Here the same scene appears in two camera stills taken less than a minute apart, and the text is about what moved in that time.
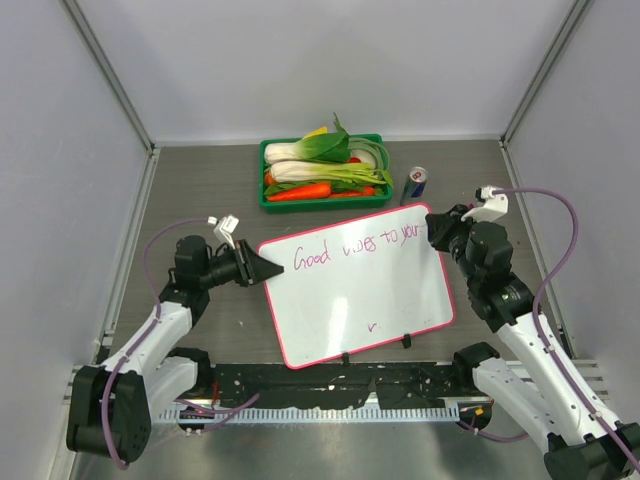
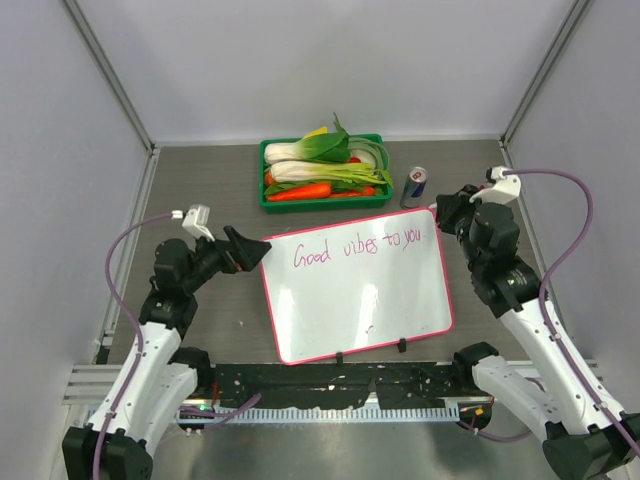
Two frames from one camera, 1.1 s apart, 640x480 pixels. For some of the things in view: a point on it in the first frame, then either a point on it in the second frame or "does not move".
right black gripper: x=442 y=225 -> x=452 y=205
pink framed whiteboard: x=357 y=286 does not move
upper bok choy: x=326 y=147 does not move
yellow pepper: x=321 y=131 does not move
